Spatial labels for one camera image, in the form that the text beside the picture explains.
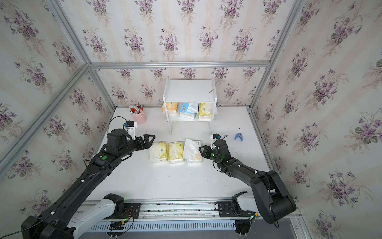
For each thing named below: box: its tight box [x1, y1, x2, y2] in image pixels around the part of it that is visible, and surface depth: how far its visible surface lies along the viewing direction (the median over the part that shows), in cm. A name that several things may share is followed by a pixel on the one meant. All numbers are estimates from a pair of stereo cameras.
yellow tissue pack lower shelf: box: [198, 102, 214, 120], surface depth 93 cm
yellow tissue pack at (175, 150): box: [167, 141, 185, 164], surface depth 92 cm
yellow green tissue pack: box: [149, 141, 168, 164], surface depth 91 cm
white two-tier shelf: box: [162, 76, 218, 135], surface depth 85 cm
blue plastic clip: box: [234, 132, 243, 141], surface depth 103 cm
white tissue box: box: [183, 138, 202, 164], surface depth 91 cm
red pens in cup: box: [129, 99, 144, 115], surface depth 107 cm
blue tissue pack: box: [179, 102, 199, 120], surface depth 92 cm
